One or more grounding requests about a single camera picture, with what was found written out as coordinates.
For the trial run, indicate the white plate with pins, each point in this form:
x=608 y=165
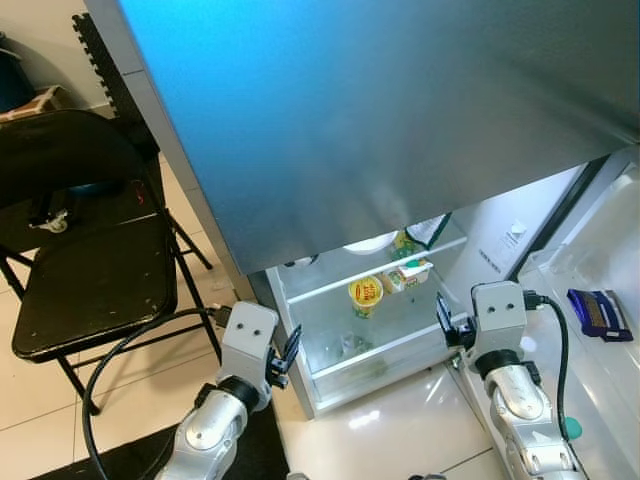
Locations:
x=370 y=243

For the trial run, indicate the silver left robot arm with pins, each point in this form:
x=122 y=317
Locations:
x=205 y=435

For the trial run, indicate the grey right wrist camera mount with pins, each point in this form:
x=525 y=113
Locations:
x=498 y=318

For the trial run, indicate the clear bottle teal cap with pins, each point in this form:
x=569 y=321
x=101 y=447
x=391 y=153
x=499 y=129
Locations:
x=572 y=429

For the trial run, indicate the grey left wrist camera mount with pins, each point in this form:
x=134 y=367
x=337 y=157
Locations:
x=248 y=345

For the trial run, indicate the closed brown cardboard box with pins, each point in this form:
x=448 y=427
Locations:
x=35 y=103

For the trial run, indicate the green white food packet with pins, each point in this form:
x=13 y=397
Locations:
x=430 y=232

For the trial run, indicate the yellow white drink carton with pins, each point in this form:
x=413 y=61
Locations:
x=410 y=275

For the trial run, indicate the black folding chair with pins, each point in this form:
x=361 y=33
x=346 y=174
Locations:
x=90 y=280

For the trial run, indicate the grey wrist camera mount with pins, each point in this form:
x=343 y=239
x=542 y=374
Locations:
x=248 y=345
x=498 y=318

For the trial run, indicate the black floor mat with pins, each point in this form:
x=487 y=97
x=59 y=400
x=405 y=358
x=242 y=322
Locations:
x=130 y=460

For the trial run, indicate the clear fridge drawer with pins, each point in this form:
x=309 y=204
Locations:
x=380 y=350

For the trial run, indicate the black foam puzzle mat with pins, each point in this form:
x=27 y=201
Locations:
x=92 y=60

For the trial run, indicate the yellow cup noodle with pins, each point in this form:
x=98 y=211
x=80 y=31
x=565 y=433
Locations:
x=366 y=295

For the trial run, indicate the dark red bowl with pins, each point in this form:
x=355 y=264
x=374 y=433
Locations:
x=300 y=262

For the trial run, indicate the dark blue bucket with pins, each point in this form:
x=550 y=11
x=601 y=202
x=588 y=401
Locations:
x=12 y=75

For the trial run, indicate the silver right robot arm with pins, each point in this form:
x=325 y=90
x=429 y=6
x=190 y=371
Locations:
x=520 y=400

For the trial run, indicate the blue chocolate pack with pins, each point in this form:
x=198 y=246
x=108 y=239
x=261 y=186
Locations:
x=598 y=315

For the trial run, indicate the steel fridge cabinet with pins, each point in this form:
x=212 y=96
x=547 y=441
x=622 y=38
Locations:
x=480 y=255

